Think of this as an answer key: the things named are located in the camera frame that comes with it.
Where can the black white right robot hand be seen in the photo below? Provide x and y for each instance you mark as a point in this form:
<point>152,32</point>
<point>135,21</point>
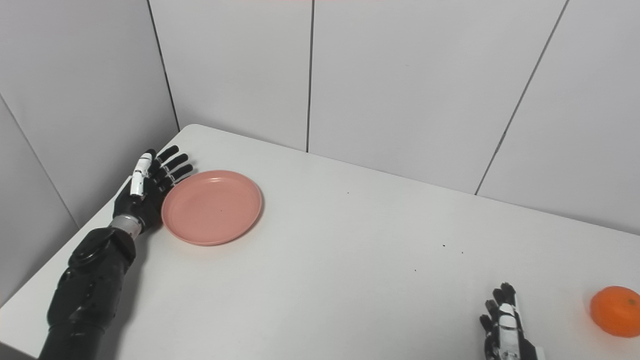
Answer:
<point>510,340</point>

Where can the orange fruit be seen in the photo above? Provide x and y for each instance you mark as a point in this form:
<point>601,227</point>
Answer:
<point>616,311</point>

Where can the pink round plate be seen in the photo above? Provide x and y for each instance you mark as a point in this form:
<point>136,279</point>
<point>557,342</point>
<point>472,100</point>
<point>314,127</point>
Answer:
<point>212,207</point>

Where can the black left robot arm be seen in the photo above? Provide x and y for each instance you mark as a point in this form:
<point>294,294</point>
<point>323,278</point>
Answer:
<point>90,285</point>

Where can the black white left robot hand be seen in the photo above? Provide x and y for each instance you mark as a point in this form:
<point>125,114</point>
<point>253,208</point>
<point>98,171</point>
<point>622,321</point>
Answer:
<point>145,195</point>

